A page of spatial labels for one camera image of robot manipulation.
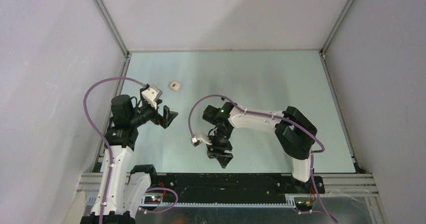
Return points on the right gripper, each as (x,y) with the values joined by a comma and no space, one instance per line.
(218,151)

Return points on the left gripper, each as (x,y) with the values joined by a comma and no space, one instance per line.
(157,119)

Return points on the beige earbud charging case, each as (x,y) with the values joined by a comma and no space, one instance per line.
(175,85)

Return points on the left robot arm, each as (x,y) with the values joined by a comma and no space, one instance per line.
(117,201)

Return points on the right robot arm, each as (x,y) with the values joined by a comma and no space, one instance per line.
(295,133)

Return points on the left controller board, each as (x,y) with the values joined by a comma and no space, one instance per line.
(152,200)

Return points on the controller board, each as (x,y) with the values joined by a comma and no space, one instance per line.
(304,206)
(152,200)

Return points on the right controller board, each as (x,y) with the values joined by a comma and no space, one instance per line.
(304,206)

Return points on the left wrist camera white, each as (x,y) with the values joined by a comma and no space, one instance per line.
(150,95)

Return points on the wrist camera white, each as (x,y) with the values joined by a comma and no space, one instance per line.
(150,95)
(200,138)

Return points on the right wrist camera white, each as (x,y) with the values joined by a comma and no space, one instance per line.
(200,138)

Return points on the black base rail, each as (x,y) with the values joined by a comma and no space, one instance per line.
(234,188)

